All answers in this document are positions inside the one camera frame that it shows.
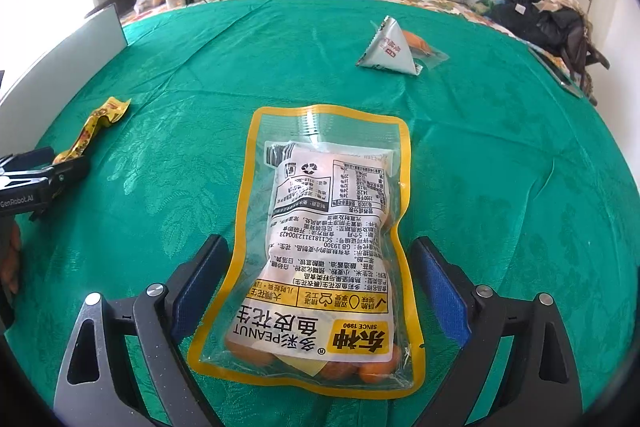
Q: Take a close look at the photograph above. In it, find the flat plastic packet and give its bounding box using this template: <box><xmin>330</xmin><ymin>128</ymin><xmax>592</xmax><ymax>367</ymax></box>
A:
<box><xmin>529</xmin><ymin>47</ymin><xmax>587</xmax><ymax>99</ymax></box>

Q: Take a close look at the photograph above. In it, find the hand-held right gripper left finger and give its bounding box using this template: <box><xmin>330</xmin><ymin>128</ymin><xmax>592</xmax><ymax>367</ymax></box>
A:
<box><xmin>52</xmin><ymin>234</ymin><xmax>231</xmax><ymax>427</ymax></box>

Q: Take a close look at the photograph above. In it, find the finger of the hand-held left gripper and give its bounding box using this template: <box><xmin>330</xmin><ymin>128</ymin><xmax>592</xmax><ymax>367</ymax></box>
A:
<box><xmin>0</xmin><ymin>147</ymin><xmax>92</xmax><ymax>208</ymax></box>

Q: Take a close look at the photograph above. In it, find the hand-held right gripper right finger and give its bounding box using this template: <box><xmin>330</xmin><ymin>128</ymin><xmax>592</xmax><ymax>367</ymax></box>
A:
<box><xmin>410</xmin><ymin>237</ymin><xmax>587</xmax><ymax>427</ymax></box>

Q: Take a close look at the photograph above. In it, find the black clothes pile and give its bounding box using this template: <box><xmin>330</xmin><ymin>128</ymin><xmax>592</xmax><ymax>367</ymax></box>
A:
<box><xmin>492</xmin><ymin>0</ymin><xmax>612</xmax><ymax>78</ymax></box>

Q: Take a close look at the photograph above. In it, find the orange sausage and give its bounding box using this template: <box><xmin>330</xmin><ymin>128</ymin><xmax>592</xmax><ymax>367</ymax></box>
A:
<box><xmin>402</xmin><ymin>30</ymin><xmax>449</xmax><ymax>68</ymax></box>

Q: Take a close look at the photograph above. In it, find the green patterned blanket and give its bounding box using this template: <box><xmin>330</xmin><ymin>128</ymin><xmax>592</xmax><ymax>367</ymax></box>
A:
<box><xmin>0</xmin><ymin>0</ymin><xmax>640</xmax><ymax>427</ymax></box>

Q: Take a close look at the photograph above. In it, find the clear yellow-bordered peanut packet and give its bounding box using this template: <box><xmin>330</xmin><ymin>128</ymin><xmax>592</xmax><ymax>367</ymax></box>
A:
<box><xmin>187</xmin><ymin>105</ymin><xmax>426</xmax><ymax>403</ymax></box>

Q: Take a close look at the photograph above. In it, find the grey flat board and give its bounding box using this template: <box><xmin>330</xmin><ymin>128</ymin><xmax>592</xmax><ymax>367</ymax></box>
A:
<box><xmin>0</xmin><ymin>4</ymin><xmax>129</xmax><ymax>118</ymax></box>

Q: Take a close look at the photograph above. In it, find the white triangular snack packet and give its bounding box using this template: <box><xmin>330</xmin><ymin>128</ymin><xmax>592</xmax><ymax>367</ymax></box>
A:
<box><xmin>356</xmin><ymin>16</ymin><xmax>422</xmax><ymax>78</ymax></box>

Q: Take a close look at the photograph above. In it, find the person's left hand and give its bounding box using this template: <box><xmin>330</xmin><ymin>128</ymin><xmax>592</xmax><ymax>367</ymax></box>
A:
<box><xmin>0</xmin><ymin>223</ymin><xmax>22</xmax><ymax>296</ymax></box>

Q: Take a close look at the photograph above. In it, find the yellow snack packet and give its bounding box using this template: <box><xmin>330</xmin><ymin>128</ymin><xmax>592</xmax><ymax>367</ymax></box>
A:
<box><xmin>52</xmin><ymin>98</ymin><xmax>132</xmax><ymax>166</ymax></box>

